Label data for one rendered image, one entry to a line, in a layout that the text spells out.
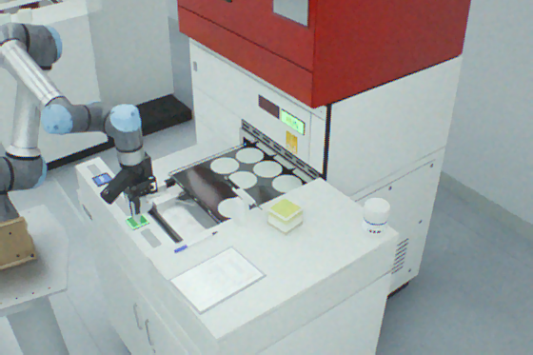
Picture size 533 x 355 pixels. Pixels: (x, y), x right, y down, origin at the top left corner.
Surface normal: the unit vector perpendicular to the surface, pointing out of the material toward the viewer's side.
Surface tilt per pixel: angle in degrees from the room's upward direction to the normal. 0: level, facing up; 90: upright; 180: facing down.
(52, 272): 0
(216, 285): 0
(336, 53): 90
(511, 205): 90
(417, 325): 0
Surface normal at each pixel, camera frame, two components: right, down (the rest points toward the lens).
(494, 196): -0.80, 0.33
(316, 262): 0.00, -0.83
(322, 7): 0.59, 0.44
